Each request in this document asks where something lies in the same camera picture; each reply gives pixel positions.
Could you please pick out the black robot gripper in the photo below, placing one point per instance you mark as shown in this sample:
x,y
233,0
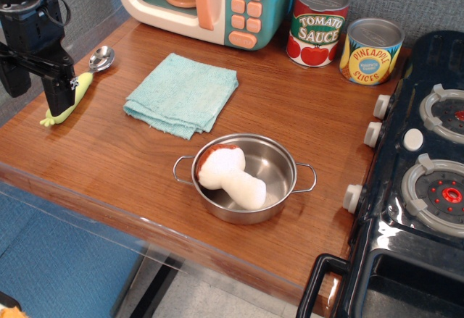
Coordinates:
x,y
34,30

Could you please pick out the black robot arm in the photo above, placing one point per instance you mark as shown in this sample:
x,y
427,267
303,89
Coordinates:
x,y
34,30

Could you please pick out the light blue folded cloth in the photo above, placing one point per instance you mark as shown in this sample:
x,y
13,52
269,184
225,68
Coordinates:
x,y
182,96

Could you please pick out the white and brown plush mushroom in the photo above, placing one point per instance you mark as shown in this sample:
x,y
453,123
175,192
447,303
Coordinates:
x,y
222,166

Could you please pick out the orange object at corner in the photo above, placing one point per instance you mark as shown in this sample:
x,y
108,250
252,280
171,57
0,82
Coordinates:
x,y
12,312

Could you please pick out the teal toy microwave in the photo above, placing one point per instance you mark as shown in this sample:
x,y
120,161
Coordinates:
x,y
242,24

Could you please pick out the small steel pot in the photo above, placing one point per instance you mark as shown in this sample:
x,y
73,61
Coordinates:
x,y
267,160

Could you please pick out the tomato sauce can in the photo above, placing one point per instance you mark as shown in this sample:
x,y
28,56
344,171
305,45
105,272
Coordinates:
x,y
315,31

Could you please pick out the white stove knob bottom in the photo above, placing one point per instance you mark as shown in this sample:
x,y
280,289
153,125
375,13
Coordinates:
x,y
352,197

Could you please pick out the white stove knob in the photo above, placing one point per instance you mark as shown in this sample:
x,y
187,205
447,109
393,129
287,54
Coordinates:
x,y
352,197
372,134
381,106

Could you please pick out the pineapple slices can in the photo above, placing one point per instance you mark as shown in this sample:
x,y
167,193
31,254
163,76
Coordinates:
x,y
371,49

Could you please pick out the white stove knob middle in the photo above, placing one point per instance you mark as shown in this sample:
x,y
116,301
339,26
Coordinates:
x,y
372,134

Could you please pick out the white stove knob top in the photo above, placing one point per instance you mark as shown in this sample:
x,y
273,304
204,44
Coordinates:
x,y
381,106

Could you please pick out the black toy stove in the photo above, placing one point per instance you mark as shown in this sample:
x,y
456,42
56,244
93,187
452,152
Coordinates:
x,y
406,243

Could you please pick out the spoon with yellow-green handle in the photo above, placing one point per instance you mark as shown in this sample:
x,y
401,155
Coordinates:
x,y
99,61

